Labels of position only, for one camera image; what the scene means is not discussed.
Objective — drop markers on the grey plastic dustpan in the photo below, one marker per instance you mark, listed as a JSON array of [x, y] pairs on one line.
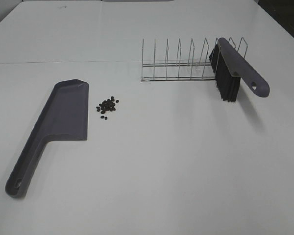
[[64, 117]]

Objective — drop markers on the grey hand brush black bristles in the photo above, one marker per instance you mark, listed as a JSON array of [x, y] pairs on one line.
[[229, 68]]

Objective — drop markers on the pile of coffee beans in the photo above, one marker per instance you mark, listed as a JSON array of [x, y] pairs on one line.
[[106, 106]]

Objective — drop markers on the metal wire dish rack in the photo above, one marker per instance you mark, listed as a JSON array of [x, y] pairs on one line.
[[180, 63]]

